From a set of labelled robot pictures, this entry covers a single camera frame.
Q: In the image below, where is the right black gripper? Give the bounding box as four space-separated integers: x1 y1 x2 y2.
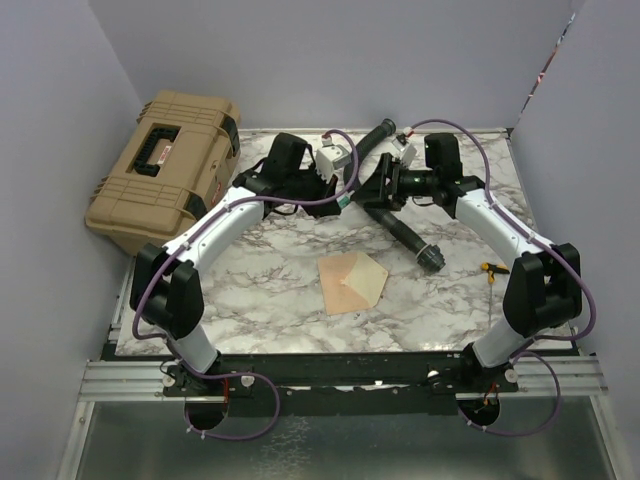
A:
351 152 439 212

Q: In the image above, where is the green white glue stick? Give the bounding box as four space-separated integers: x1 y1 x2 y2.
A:
337 194 351 210

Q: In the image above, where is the black corrugated hose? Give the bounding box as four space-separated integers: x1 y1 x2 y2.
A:
342 117 446 274

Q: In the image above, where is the aluminium frame rail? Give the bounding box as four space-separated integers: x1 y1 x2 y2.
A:
78 361 164 402

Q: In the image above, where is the tan plastic tool case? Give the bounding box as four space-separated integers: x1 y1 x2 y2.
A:
85 90 241 255

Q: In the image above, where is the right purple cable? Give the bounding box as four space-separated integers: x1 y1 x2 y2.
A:
402 118 597 437

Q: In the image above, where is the yellow black screwdriver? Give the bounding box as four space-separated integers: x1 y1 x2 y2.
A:
481 262 510 295

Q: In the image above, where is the tan paper envelope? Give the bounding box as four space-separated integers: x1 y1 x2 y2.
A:
317 252 389 315

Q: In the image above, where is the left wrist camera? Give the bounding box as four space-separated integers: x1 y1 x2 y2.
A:
315 144 351 183

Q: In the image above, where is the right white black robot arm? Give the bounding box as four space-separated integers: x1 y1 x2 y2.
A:
352 128 585 391

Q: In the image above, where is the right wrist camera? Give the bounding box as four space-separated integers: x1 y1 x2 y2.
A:
392 133 417 168

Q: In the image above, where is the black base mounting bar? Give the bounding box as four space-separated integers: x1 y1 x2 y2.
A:
104 351 591 422

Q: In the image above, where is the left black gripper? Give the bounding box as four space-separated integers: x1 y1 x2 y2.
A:
286 163 341 219

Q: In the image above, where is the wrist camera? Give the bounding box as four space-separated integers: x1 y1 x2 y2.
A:
392 133 417 168
315 144 351 183

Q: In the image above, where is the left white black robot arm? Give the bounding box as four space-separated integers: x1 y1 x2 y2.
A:
130 133 351 395

